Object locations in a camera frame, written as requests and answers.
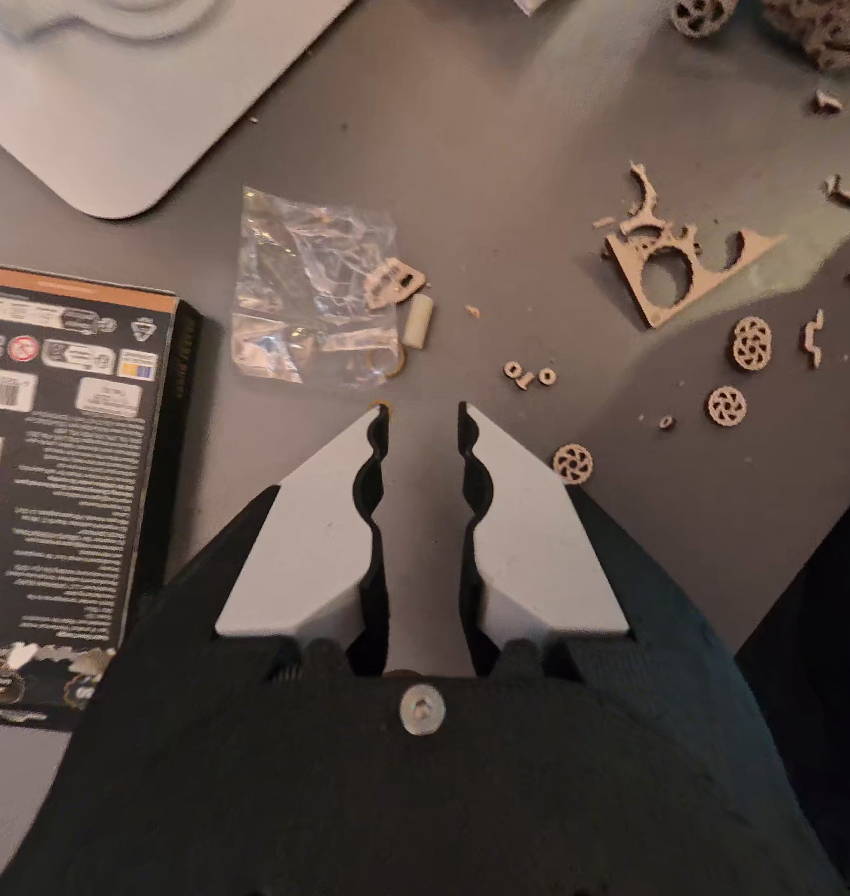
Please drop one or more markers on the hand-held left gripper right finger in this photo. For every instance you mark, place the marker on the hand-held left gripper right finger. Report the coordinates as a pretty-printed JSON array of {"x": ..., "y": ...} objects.
[{"x": 551, "y": 560}]

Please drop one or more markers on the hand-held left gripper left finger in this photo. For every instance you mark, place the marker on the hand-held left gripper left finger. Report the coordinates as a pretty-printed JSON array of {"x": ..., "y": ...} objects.
[{"x": 299, "y": 560}]

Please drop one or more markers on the wooden parts sheet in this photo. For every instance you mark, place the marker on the wooden parts sheet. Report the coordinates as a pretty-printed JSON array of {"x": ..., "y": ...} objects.
[{"x": 628, "y": 266}]

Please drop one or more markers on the black model kit box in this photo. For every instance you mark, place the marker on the black model kit box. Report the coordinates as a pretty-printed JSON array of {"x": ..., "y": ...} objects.
[{"x": 68, "y": 490}]

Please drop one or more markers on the wooden model buggy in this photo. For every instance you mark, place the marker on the wooden model buggy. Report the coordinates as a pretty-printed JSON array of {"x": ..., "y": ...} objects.
[{"x": 817, "y": 28}]

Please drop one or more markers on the clear plastic bag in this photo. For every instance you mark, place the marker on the clear plastic bag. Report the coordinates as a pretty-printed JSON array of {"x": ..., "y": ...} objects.
[{"x": 299, "y": 294}]

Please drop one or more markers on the pale wax stick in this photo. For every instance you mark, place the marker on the pale wax stick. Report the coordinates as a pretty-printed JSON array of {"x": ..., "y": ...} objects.
[{"x": 418, "y": 322}]

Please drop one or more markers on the slotted oval wooden plate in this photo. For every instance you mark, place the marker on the slotted oval wooden plate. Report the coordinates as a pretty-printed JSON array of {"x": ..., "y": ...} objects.
[{"x": 393, "y": 283}]

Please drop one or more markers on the zigzag wooden piece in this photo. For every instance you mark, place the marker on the zigzag wooden piece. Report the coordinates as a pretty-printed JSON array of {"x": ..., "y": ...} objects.
[{"x": 813, "y": 339}]

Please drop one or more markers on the white tablet stand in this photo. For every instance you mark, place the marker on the white tablet stand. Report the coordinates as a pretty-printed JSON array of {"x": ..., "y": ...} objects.
[{"x": 117, "y": 105}]

